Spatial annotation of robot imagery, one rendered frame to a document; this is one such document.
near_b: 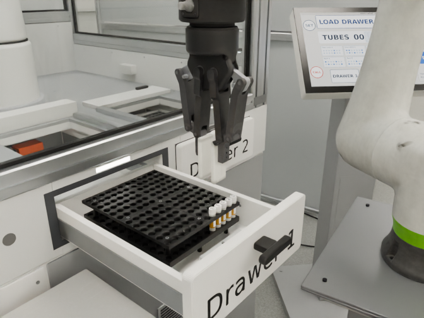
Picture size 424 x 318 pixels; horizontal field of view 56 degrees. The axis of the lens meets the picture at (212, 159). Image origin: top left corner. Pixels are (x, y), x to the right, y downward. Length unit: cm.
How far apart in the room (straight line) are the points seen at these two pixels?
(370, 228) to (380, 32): 40
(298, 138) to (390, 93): 160
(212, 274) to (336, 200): 110
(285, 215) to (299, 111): 171
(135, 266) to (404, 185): 46
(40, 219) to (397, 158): 61
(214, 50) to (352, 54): 88
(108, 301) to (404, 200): 53
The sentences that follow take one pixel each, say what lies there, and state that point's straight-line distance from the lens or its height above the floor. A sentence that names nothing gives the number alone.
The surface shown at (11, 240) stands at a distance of 74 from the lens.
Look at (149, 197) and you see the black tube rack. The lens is 74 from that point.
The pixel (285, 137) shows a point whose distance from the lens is 242.
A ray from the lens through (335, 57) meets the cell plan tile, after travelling 136.
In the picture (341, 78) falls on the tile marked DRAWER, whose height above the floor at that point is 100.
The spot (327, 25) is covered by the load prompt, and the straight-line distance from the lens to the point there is 142.
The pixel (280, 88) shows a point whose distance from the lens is 236.
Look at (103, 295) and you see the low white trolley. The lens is 76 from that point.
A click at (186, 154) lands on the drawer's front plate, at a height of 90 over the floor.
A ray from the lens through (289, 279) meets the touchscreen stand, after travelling 194.
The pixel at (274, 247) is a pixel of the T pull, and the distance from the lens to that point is 59.
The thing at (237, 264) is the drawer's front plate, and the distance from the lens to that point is 58.
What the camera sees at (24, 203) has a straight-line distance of 73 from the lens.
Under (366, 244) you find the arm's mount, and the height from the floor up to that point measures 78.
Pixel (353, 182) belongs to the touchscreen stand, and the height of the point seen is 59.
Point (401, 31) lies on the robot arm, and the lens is 81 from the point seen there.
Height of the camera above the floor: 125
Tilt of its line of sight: 23 degrees down
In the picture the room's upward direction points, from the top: straight up
